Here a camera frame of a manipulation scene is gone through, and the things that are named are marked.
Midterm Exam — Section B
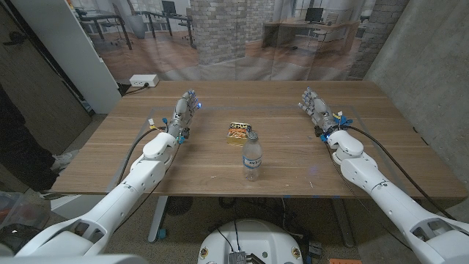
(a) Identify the person in dark trousers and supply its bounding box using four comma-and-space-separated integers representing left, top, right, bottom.
0, 84, 80, 194

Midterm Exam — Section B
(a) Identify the black door handle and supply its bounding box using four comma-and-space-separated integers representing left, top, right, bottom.
3, 31, 26, 47

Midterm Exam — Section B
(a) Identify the white leaning panel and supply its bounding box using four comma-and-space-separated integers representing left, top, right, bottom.
10, 0, 122, 114

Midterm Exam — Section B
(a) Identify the clear plastic storage bin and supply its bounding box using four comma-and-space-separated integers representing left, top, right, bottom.
0, 190, 51, 230

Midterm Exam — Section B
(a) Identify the black round floor grille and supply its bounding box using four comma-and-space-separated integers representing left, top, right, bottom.
165, 197, 194, 216

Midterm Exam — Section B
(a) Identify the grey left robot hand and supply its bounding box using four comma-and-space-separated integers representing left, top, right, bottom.
166, 89, 202, 144

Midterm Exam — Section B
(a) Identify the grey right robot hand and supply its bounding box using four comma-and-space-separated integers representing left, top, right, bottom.
298, 87, 341, 139

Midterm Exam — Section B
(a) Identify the black bag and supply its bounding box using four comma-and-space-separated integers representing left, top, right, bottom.
0, 223, 41, 254

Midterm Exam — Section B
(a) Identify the black power strip cable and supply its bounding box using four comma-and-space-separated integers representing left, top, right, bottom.
119, 83, 149, 95

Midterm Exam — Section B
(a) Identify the clear plastic water bottle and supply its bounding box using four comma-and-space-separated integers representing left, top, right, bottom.
242, 131, 263, 182

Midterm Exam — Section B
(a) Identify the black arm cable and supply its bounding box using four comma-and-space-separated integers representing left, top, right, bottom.
346, 125, 458, 221
117, 126, 169, 186

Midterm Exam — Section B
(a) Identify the white power strip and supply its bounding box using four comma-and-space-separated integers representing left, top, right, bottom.
129, 74, 160, 88

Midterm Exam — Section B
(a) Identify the printed office backdrop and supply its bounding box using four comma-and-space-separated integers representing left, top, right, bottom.
67, 0, 410, 81

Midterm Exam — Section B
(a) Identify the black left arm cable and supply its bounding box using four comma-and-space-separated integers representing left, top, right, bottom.
117, 126, 169, 186

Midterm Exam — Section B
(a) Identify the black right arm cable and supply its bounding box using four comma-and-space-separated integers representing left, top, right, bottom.
346, 125, 458, 221

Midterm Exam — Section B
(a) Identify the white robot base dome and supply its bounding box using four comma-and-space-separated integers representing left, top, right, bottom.
197, 219, 304, 264

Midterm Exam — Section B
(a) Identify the spam can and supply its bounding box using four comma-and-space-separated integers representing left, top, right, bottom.
226, 122, 253, 147

